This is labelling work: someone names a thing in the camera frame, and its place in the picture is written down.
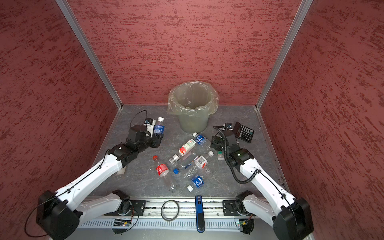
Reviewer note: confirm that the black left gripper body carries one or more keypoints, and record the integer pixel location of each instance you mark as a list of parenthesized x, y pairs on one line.
[(153, 142)]

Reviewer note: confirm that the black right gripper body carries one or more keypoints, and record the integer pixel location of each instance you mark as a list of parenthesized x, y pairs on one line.
[(218, 144)]

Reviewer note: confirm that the blue label bottle white cap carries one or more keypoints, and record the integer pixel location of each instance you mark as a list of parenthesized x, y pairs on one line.
[(159, 126)]

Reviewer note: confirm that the red green label bottle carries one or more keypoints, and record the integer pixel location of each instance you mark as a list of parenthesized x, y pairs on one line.
[(183, 151)]

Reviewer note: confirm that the red cap cola bottle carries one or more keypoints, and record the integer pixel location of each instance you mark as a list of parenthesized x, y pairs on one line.
[(164, 174)]

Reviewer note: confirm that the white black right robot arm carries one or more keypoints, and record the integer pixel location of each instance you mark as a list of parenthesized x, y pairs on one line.
[(290, 218)]

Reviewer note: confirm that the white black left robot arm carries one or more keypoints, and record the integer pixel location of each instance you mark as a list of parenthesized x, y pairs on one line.
[(59, 213)]

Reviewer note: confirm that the clear plastic bin liner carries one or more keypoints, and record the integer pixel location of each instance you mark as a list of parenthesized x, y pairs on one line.
[(214, 104)]

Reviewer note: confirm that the black desk calculator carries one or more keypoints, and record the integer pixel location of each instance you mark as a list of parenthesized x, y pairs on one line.
[(243, 133)]

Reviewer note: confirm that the red white label water bottle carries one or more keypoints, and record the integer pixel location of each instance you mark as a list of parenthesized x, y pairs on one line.
[(201, 165)]

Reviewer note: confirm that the blue cap clear bottle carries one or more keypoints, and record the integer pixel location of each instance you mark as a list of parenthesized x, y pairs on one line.
[(185, 162)]

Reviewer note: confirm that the blue label crushed bottle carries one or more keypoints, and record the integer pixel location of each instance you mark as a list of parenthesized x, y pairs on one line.
[(198, 181)]

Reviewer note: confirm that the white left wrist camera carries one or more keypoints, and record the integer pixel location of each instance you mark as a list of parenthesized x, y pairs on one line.
[(150, 124)]

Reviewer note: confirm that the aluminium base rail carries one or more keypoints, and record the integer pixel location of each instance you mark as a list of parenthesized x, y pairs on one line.
[(221, 215)]

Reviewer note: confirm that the blue black handle tool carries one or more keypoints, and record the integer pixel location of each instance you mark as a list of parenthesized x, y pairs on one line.
[(200, 218)]

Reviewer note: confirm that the aluminium left corner post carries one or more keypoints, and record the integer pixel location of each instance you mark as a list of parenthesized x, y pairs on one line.
[(79, 33)]

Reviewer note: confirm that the aluminium corner post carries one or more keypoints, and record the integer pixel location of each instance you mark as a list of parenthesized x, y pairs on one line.
[(79, 33), (290, 37)]

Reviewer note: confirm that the aluminium right corner post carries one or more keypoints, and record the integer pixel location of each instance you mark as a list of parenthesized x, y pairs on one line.
[(290, 37)]

